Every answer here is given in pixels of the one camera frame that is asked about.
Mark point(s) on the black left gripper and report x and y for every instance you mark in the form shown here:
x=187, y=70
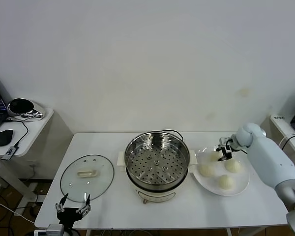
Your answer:
x=68, y=215

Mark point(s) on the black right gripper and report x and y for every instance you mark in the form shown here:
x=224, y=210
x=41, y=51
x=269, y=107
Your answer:
x=228, y=148

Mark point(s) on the white steamed baozi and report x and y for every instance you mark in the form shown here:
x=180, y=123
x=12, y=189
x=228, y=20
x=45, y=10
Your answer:
x=213, y=157
x=233, y=166
x=225, y=182
x=206, y=170

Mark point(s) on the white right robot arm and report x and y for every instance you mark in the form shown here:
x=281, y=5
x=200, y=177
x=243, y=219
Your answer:
x=265, y=157

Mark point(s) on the perforated steel steamer basket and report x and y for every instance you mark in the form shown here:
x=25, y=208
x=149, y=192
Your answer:
x=157, y=162

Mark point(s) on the steel steamer pot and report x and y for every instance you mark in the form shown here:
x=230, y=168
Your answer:
x=155, y=195

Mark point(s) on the white round plate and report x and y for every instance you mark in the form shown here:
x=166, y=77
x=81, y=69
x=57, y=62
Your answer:
x=211, y=185

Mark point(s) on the small USB hub adapter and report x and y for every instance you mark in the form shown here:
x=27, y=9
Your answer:
x=9, y=153

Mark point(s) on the black computer mouse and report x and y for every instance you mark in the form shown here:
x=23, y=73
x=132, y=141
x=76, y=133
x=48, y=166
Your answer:
x=4, y=138

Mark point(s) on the shiny chrome black device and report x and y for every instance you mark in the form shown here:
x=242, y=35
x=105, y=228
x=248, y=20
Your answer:
x=20, y=107

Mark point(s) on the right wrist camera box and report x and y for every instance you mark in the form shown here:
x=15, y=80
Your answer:
x=223, y=142

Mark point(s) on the white wall socket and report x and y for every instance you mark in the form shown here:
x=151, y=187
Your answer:
x=33, y=164

